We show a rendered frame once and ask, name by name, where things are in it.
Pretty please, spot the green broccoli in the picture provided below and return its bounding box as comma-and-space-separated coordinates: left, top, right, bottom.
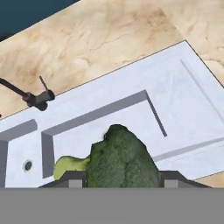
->
52, 123, 162, 189

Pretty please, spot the black tap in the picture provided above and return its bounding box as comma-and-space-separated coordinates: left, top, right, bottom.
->
0, 75, 56, 112

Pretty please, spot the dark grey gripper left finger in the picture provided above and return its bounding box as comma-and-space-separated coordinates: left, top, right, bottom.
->
38, 170, 88, 189

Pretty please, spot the dark blue cupboard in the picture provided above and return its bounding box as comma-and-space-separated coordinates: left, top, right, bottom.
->
0, 0, 81, 43

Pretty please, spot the white sink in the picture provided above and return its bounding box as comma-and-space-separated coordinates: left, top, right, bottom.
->
0, 39, 224, 189

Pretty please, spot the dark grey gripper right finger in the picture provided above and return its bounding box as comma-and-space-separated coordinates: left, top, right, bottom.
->
157, 170, 212, 189

